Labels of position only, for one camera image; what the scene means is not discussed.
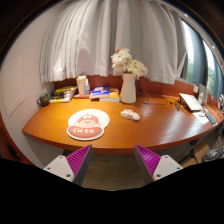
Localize pink cartoon mouse pad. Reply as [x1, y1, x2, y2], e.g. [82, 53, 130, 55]
[67, 109, 110, 141]

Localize white curtain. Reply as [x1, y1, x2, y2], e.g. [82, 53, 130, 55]
[40, 0, 187, 84]

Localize white flower bouquet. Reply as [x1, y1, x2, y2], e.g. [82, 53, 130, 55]
[111, 48, 147, 79]

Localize yellow white book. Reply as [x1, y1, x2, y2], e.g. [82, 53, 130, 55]
[100, 88, 120, 102]

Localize white cylindrical container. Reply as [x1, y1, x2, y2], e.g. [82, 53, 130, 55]
[76, 75, 86, 94]

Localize black smartphone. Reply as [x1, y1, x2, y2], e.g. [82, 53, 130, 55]
[205, 113, 217, 125]

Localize silver laptop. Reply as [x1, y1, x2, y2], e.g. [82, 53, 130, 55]
[179, 93, 203, 111]

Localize white paper sheet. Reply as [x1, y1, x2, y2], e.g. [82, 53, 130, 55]
[193, 112, 209, 124]

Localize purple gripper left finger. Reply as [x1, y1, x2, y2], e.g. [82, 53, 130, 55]
[44, 145, 93, 186]

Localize clear plastic bottle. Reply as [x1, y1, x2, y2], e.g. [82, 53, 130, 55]
[85, 78, 90, 95]

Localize black cable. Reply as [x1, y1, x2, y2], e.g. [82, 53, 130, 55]
[137, 78, 174, 106]

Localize yellow green book stack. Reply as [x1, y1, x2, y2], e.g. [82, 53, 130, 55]
[50, 86, 77, 103]

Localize dark green mug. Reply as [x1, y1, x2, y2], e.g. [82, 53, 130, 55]
[37, 93, 50, 106]

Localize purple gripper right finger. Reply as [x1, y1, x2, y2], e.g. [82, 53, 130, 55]
[134, 145, 182, 184]

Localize white ceramic vase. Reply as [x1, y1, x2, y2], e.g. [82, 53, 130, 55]
[120, 73, 136, 104]

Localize white computer mouse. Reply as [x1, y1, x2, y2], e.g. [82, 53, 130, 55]
[120, 109, 140, 121]

